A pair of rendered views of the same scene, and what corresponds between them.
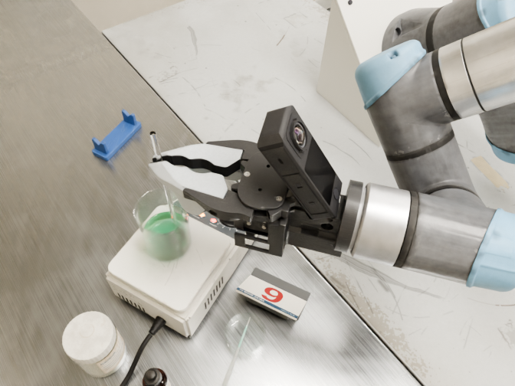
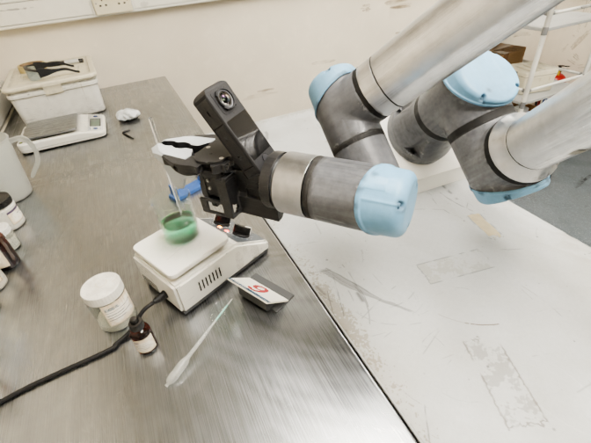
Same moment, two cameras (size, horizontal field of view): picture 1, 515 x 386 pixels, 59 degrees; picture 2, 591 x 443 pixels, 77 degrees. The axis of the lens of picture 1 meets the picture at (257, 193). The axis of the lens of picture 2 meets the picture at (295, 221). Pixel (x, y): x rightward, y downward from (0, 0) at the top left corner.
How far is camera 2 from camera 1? 29 cm
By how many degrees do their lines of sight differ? 20
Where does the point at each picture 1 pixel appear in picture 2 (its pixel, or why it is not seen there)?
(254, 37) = (310, 137)
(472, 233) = (355, 174)
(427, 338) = (389, 341)
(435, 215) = (330, 163)
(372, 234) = (280, 178)
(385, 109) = (324, 112)
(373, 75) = (314, 86)
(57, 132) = (151, 185)
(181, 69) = not seen: hidden behind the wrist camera
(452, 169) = (376, 156)
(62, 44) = not seen: hidden behind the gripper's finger
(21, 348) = (66, 307)
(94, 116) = not seen: hidden behind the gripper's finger
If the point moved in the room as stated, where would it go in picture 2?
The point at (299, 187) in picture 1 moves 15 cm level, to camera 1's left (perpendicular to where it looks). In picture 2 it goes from (228, 141) to (118, 136)
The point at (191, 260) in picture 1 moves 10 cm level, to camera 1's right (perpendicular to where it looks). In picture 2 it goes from (193, 246) to (251, 253)
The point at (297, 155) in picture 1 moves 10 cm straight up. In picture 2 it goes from (221, 110) to (200, 9)
